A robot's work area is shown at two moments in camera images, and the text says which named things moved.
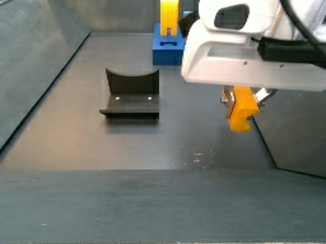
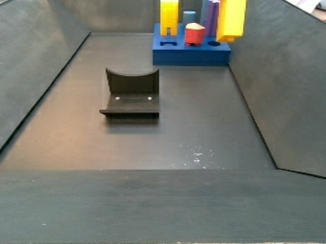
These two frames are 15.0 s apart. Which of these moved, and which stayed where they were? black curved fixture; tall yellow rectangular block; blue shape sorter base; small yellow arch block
Moved: small yellow arch block
Stayed: tall yellow rectangular block; blue shape sorter base; black curved fixture
